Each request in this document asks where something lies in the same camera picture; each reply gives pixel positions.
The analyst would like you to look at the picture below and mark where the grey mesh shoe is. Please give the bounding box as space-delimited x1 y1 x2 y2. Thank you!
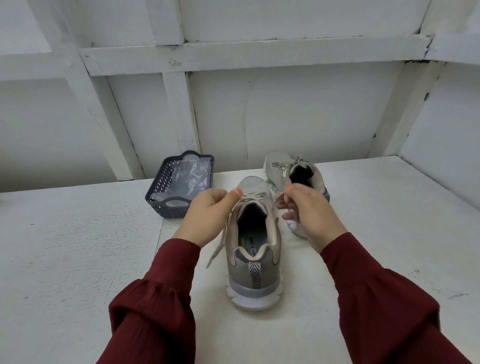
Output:
224 175 285 312
263 150 331 240

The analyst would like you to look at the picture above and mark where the grey shoelace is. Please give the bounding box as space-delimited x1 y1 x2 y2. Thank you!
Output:
271 156 316 177
206 189 280 270

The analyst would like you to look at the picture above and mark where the person's right forearm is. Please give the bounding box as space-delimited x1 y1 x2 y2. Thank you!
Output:
321 231 472 364

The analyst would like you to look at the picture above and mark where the person's left hand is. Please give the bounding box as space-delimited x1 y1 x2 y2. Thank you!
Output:
172 187 244 249

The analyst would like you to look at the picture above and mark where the person's left forearm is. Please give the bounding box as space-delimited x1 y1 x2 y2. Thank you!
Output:
96 238 202 364

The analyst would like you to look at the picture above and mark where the dark plastic lattice basket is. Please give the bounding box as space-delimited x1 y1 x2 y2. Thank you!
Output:
144 150 216 219

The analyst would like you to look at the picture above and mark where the person's right hand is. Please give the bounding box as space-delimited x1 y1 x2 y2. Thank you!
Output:
275 183 349 255

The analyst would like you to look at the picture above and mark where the clear plastic bag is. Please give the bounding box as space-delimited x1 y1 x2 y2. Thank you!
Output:
156 158 213 207

